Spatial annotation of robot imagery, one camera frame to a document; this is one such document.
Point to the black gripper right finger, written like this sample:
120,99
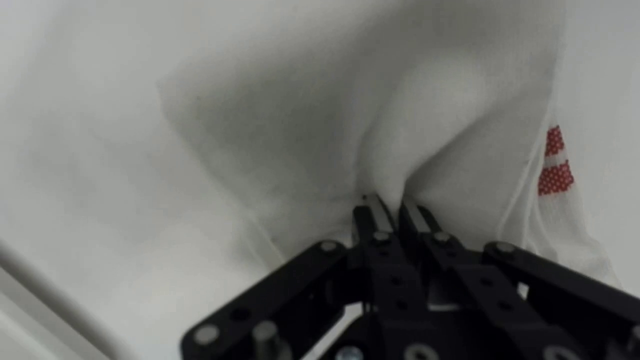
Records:
481,292

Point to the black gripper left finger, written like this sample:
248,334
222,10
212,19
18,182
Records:
381,266

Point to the clear plastic bag red contents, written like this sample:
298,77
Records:
300,132

